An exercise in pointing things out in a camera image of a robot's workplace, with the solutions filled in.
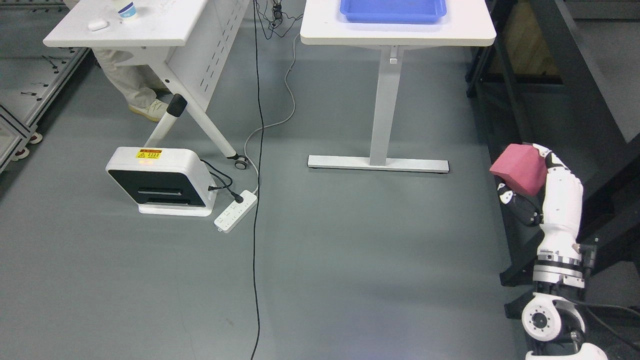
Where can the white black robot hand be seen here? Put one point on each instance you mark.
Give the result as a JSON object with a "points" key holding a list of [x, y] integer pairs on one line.
{"points": [[556, 209]]}

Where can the pink foam block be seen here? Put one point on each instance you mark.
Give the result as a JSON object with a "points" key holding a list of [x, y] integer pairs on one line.
{"points": [[522, 169]]}

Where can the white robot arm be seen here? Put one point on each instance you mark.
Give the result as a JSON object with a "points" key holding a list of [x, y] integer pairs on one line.
{"points": [[551, 318]]}

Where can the black metal shelf right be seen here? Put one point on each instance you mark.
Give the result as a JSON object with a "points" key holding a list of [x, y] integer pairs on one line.
{"points": [[565, 74]]}

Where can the blue plastic tray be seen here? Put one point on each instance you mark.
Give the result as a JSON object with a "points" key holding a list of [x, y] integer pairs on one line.
{"points": [[413, 12]]}

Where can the white table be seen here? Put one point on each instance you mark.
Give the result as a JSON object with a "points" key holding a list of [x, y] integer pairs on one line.
{"points": [[467, 23]]}

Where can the white power strip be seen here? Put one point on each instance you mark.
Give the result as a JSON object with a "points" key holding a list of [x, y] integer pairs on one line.
{"points": [[235, 212]]}

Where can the white box appliance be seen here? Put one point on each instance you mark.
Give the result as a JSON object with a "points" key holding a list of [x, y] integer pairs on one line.
{"points": [[164, 181]]}

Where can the white folding desk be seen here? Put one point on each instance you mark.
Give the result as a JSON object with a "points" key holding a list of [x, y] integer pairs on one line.
{"points": [[185, 43]]}

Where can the seated person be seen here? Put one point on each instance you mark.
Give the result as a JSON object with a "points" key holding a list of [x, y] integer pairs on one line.
{"points": [[137, 83]]}

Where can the paper cup blue band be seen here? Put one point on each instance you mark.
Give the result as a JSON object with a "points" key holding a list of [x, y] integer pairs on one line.
{"points": [[126, 9]]}

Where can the white earbud case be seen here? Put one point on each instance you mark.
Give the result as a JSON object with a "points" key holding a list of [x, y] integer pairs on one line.
{"points": [[97, 24]]}

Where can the aluminium frame rack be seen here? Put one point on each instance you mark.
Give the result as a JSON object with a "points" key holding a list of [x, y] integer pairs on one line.
{"points": [[31, 74]]}

